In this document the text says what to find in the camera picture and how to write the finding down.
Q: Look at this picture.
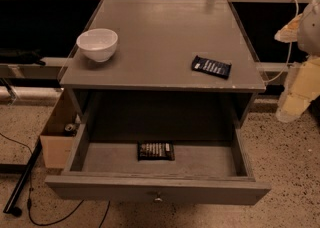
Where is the white cable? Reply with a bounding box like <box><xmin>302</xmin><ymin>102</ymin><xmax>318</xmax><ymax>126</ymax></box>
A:
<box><xmin>263</xmin><ymin>0</ymin><xmax>300</xmax><ymax>84</ymax></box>

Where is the black cloth on ledge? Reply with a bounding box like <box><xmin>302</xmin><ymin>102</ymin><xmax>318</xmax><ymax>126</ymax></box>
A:
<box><xmin>0</xmin><ymin>49</ymin><xmax>46</xmax><ymax>66</ymax></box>

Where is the open grey top drawer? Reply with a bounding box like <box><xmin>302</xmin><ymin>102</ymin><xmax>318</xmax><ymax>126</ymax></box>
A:
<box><xmin>46</xmin><ymin>118</ymin><xmax>271</xmax><ymax>205</ymax></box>

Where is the white ceramic bowl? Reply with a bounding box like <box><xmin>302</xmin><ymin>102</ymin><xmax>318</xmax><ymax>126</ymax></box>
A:
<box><xmin>76</xmin><ymin>28</ymin><xmax>118</xmax><ymax>62</ymax></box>

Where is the grey cabinet with counter top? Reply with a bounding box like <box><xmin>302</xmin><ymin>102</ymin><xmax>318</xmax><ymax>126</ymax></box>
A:
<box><xmin>61</xmin><ymin>0</ymin><xmax>265</xmax><ymax>126</ymax></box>

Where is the metal drawer knob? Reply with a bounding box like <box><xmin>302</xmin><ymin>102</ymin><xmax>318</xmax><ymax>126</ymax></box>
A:
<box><xmin>153</xmin><ymin>192</ymin><xmax>163</xmax><ymax>203</ymax></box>

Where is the metal can in box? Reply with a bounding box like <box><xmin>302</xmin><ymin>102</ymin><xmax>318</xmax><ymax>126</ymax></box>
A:
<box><xmin>64</xmin><ymin>123</ymin><xmax>77</xmax><ymax>136</ymax></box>

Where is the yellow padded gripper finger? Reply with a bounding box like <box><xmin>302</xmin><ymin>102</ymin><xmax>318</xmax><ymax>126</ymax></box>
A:
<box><xmin>274</xmin><ymin>14</ymin><xmax>302</xmax><ymax>43</ymax></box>
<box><xmin>276</xmin><ymin>55</ymin><xmax>320</xmax><ymax>123</ymax></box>

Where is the cardboard box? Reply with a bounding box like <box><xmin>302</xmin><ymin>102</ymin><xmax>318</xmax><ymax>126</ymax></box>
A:
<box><xmin>40</xmin><ymin>91</ymin><xmax>77</xmax><ymax>169</ymax></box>

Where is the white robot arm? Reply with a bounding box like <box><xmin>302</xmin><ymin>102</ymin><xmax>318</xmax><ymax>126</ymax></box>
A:
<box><xmin>274</xmin><ymin>0</ymin><xmax>320</xmax><ymax>123</ymax></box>

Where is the black metal floor bar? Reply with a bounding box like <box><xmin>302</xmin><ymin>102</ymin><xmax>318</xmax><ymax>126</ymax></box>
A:
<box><xmin>0</xmin><ymin>141</ymin><xmax>42</xmax><ymax>217</ymax></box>

